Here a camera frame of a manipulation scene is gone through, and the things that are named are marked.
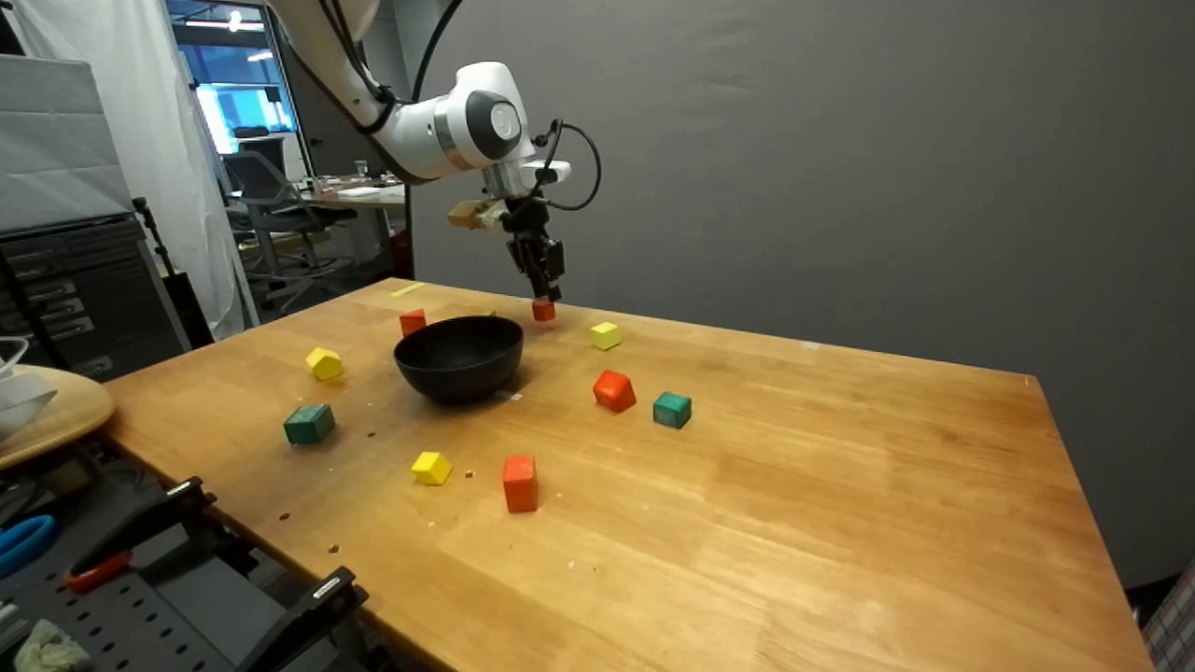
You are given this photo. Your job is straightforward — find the large yellow block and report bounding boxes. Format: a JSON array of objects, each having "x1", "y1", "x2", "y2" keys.
[{"x1": 307, "y1": 345, "x2": 343, "y2": 385}]

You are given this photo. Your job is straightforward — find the black equipment rack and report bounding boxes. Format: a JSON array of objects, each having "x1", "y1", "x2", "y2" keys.
[{"x1": 0, "y1": 212, "x2": 187, "y2": 380}]

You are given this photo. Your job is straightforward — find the red rounded block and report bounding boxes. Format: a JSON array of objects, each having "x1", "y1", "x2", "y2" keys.
[{"x1": 593, "y1": 369, "x2": 634, "y2": 409}]

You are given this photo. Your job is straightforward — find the small yellow block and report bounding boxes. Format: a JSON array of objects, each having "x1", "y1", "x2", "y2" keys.
[{"x1": 590, "y1": 319, "x2": 623, "y2": 350}]

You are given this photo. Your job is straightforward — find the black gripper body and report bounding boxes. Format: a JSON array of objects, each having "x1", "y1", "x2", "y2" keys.
[{"x1": 503, "y1": 199, "x2": 564, "y2": 291}]

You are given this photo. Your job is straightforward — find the black bowl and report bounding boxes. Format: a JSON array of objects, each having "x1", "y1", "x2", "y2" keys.
[{"x1": 393, "y1": 316, "x2": 523, "y2": 401}]

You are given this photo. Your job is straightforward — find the red triangular block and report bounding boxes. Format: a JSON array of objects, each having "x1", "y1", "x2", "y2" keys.
[{"x1": 400, "y1": 309, "x2": 429, "y2": 335}]

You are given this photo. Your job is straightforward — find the black orange clamp near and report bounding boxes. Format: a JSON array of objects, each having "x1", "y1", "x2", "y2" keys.
[{"x1": 234, "y1": 568, "x2": 366, "y2": 672}]

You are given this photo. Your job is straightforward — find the black perforated board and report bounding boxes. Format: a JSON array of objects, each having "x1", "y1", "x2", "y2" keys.
[{"x1": 0, "y1": 455, "x2": 366, "y2": 672}]

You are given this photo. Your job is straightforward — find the red hexagonal block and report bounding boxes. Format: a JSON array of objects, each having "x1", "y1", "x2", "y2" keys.
[{"x1": 532, "y1": 297, "x2": 556, "y2": 323}]

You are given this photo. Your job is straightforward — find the blue handled tool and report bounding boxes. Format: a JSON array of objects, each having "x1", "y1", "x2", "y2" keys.
[{"x1": 0, "y1": 513, "x2": 56, "y2": 577}]

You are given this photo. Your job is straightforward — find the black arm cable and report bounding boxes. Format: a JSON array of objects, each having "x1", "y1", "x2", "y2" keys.
[{"x1": 532, "y1": 115, "x2": 605, "y2": 215}]

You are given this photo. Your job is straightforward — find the red cube block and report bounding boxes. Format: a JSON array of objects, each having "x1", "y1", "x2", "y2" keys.
[{"x1": 503, "y1": 455, "x2": 538, "y2": 510}]

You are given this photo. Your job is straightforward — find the round wooden side table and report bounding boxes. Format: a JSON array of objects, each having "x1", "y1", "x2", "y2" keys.
[{"x1": 0, "y1": 367, "x2": 117, "y2": 466}]

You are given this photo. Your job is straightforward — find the black orange clamp far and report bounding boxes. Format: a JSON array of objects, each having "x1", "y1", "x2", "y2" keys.
[{"x1": 65, "y1": 477, "x2": 213, "y2": 593}]

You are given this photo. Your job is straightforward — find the black orange clamp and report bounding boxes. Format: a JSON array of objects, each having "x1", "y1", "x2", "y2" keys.
[
  {"x1": 65, "y1": 477, "x2": 213, "y2": 593},
  {"x1": 234, "y1": 568, "x2": 366, "y2": 672}
]

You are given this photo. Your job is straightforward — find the teal block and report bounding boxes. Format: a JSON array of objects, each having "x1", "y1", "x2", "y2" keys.
[
  {"x1": 654, "y1": 393, "x2": 693, "y2": 430},
  {"x1": 285, "y1": 401, "x2": 337, "y2": 444}
]

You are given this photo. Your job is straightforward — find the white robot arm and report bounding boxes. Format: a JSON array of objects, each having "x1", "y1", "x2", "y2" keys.
[{"x1": 263, "y1": 0, "x2": 571, "y2": 307}]

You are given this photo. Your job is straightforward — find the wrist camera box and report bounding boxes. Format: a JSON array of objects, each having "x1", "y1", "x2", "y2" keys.
[{"x1": 447, "y1": 199, "x2": 500, "y2": 232}]

